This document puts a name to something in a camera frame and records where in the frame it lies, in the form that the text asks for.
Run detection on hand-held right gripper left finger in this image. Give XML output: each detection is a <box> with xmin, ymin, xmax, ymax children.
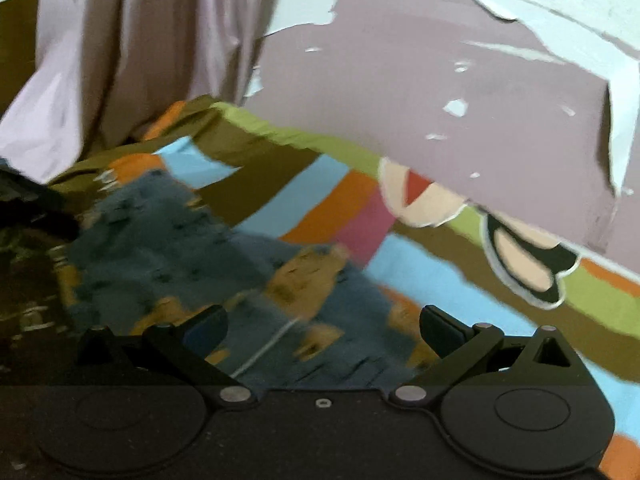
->
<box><xmin>74</xmin><ymin>304</ymin><xmax>258</xmax><ymax>408</ymax></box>

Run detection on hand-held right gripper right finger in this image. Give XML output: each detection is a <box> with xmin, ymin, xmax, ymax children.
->
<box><xmin>389</xmin><ymin>304</ymin><xmax>587</xmax><ymax>408</ymax></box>

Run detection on blue printed pants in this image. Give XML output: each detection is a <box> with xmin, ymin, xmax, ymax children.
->
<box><xmin>64</xmin><ymin>169</ymin><xmax>443</xmax><ymax>395</ymax></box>

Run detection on colourful printed bed sheet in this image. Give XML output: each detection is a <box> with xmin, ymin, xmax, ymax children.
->
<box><xmin>0</xmin><ymin>95</ymin><xmax>640</xmax><ymax>476</ymax></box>

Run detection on pink curtain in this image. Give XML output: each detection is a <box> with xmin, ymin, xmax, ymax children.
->
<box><xmin>0</xmin><ymin>0</ymin><xmax>290</xmax><ymax>186</ymax></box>

